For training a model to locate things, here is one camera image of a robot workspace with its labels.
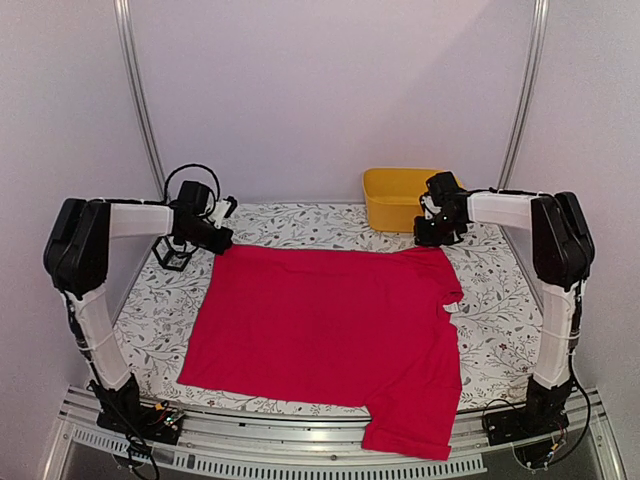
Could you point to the right aluminium frame post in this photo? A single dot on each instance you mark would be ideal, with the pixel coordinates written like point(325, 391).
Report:
point(527, 90)

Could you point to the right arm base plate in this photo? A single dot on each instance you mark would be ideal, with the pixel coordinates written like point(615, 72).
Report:
point(504, 422)

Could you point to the yellow plastic basket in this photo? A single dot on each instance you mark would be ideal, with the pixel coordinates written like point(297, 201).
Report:
point(392, 197)

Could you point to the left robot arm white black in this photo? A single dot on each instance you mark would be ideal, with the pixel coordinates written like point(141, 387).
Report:
point(76, 257)

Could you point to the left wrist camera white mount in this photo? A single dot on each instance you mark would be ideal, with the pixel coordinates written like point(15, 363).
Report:
point(219, 210)

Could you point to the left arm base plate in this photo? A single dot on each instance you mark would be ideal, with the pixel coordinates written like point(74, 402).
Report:
point(159, 423)

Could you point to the aluminium frame post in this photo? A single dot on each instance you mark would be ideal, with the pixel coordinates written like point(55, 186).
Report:
point(126, 35)
point(527, 90)

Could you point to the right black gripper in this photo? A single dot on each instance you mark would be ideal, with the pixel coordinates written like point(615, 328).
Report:
point(421, 239)

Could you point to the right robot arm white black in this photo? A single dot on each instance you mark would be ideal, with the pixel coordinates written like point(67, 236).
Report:
point(562, 254)

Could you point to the black open brooch box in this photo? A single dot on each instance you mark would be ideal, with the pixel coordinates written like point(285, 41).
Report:
point(169, 257)

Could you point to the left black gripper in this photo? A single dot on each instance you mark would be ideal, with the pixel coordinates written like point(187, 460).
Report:
point(223, 244)

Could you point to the red t-shirt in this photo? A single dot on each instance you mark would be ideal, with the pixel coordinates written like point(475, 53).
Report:
point(345, 328)

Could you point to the left aluminium frame post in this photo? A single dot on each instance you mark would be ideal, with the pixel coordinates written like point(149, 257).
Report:
point(126, 35)

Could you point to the floral patterned table mat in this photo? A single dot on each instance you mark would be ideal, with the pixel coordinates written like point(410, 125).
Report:
point(498, 320)

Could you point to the aluminium front rail frame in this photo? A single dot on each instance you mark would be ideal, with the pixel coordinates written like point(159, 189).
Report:
point(228, 444)

